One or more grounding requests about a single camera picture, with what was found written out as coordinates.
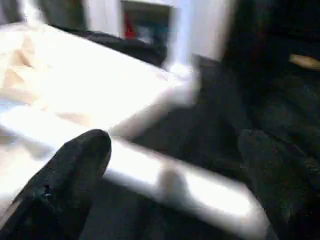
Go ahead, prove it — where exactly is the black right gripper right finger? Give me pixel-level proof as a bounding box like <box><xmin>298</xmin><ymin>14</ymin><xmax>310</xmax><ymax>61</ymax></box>
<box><xmin>237</xmin><ymin>128</ymin><xmax>320</xmax><ymax>240</ymax></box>

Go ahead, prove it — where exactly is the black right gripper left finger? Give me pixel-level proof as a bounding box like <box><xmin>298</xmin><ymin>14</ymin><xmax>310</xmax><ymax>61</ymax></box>
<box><xmin>0</xmin><ymin>128</ymin><xmax>113</xmax><ymax>240</ymax></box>

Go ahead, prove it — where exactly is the white plastic table top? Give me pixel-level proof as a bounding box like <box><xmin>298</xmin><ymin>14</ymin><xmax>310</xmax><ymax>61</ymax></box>
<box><xmin>0</xmin><ymin>19</ymin><xmax>199</xmax><ymax>161</ymax></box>

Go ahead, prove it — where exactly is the black work mat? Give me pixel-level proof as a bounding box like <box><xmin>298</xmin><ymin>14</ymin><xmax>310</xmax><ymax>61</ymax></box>
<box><xmin>37</xmin><ymin>0</ymin><xmax>320</xmax><ymax>240</ymax></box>

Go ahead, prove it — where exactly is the small gold object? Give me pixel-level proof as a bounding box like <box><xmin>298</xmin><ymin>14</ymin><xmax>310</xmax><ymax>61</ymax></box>
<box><xmin>288</xmin><ymin>53</ymin><xmax>320</xmax><ymax>70</ymax></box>

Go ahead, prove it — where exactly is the red package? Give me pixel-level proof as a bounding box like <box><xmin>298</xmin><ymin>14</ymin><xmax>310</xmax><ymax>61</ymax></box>
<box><xmin>123</xmin><ymin>14</ymin><xmax>135</xmax><ymax>39</ymax></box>

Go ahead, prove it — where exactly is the white glass door cabinet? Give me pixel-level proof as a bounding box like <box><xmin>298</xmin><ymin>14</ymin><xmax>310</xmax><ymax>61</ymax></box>
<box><xmin>84</xmin><ymin>0</ymin><xmax>234</xmax><ymax>61</ymax></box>

